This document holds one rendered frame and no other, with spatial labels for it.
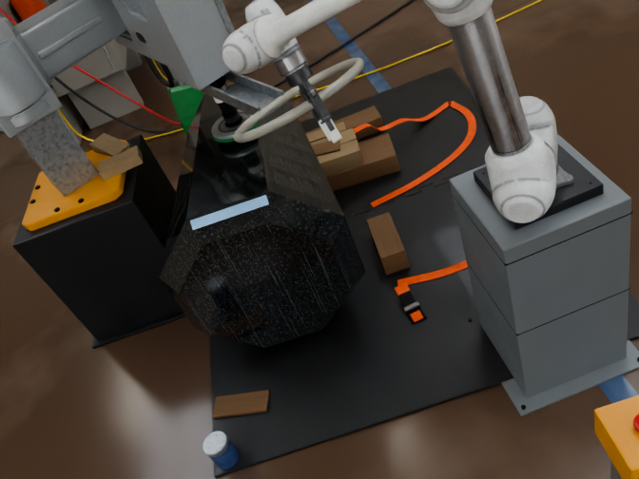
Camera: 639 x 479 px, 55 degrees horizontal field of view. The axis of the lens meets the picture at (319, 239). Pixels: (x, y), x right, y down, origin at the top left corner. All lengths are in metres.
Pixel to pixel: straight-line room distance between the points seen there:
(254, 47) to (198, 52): 0.88
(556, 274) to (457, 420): 0.74
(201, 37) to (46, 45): 0.75
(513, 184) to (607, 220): 0.42
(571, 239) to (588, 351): 0.59
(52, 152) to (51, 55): 0.42
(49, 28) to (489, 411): 2.35
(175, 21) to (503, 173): 1.35
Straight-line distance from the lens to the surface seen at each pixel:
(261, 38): 1.61
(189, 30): 2.45
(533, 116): 1.79
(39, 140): 2.97
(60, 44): 2.94
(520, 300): 2.01
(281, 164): 2.54
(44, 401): 3.44
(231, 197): 2.37
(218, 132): 2.70
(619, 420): 1.18
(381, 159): 3.45
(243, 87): 2.51
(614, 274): 2.15
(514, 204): 1.63
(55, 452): 3.19
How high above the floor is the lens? 2.11
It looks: 40 degrees down
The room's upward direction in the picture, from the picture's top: 23 degrees counter-clockwise
